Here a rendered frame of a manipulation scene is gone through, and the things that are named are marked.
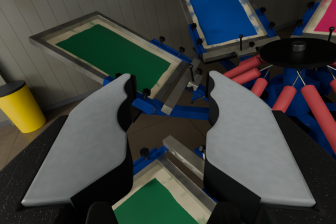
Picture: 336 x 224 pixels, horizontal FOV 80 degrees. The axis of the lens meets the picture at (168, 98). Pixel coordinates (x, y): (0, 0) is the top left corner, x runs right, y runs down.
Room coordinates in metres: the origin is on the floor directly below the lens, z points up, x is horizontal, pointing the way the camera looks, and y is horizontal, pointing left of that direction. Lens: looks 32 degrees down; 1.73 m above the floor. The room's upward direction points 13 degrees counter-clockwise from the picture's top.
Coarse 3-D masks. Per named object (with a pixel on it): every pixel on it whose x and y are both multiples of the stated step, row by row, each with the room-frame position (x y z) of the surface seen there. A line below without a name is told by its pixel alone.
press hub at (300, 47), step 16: (272, 48) 0.87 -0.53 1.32; (288, 48) 0.83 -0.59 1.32; (304, 48) 0.78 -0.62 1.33; (320, 48) 0.77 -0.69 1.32; (272, 64) 0.76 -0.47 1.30; (288, 64) 0.70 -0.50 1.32; (304, 64) 0.67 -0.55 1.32; (320, 64) 0.65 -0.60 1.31; (272, 80) 0.86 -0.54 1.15; (288, 80) 0.78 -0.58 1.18; (304, 80) 0.80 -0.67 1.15; (272, 96) 0.80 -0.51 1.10; (288, 112) 0.73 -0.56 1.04; (304, 112) 0.71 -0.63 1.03; (304, 128) 0.62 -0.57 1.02
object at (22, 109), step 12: (12, 84) 2.90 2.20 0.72; (24, 84) 2.85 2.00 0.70; (0, 96) 2.59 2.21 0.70; (12, 96) 2.64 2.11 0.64; (24, 96) 2.74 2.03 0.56; (12, 108) 2.61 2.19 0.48; (24, 108) 2.67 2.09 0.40; (36, 108) 2.81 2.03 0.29; (12, 120) 2.64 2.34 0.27; (24, 120) 2.63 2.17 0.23; (36, 120) 2.71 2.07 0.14; (24, 132) 2.64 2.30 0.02
